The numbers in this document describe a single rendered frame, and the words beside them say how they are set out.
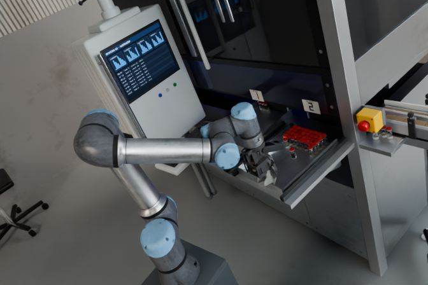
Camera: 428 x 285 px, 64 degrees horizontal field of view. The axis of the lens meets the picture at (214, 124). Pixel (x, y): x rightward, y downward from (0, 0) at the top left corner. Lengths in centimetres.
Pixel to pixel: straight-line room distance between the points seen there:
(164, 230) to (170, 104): 99
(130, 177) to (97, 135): 24
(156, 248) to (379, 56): 109
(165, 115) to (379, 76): 114
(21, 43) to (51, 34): 35
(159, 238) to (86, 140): 41
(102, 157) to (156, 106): 101
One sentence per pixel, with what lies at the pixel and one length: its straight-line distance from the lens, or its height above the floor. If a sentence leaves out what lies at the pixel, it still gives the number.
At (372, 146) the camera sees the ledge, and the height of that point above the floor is 88.
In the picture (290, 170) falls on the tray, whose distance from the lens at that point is 143.
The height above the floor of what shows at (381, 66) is 111.
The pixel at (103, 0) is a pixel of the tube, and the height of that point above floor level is 167.
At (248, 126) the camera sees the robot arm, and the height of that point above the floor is 121.
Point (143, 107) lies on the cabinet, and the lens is 192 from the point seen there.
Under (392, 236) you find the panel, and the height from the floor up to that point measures 18.
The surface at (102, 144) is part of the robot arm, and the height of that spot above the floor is 140.
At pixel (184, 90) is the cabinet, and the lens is 209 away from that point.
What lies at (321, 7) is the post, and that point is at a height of 144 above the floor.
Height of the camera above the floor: 178
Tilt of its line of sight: 28 degrees down
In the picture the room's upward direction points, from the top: 22 degrees counter-clockwise
